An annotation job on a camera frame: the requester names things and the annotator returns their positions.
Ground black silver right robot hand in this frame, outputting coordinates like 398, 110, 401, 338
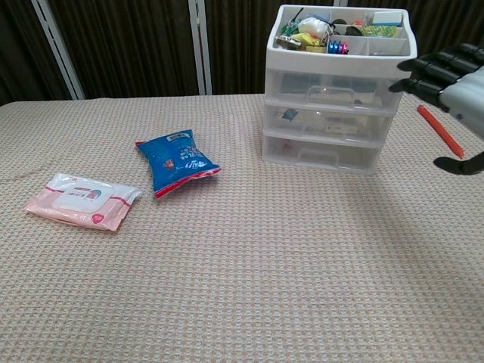
388, 43, 484, 175

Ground clear drawer with blue item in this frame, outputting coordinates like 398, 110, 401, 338
264, 101, 395, 144

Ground white box with blue print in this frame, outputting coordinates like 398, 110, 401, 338
373, 10, 405, 26

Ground clear drawer nearly empty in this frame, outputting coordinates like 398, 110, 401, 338
262, 132, 382, 174

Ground orange-red pen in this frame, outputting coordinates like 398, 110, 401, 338
417, 104, 465, 159

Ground green blue flat packet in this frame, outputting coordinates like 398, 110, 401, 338
358, 25, 399, 38

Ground colourful stacked metal discs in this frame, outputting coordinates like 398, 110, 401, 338
327, 37, 349, 54

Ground white crumpled bag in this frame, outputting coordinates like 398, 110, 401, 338
297, 17, 328, 35

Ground yellow packet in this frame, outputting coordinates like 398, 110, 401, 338
290, 33, 322, 46

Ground shiny colourful candy packet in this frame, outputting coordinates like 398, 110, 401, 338
275, 36, 303, 50

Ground beige woven tablecloth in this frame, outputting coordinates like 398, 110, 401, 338
0, 89, 484, 363

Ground blue snack bag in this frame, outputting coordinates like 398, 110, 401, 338
135, 129, 222, 200

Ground pink wet wipes pack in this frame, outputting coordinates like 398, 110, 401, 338
23, 172, 143, 232

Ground white drawer organizer box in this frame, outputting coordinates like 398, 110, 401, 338
261, 4, 419, 175

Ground grey metal frame post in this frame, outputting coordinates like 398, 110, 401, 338
29, 0, 85, 101
188, 0, 213, 96

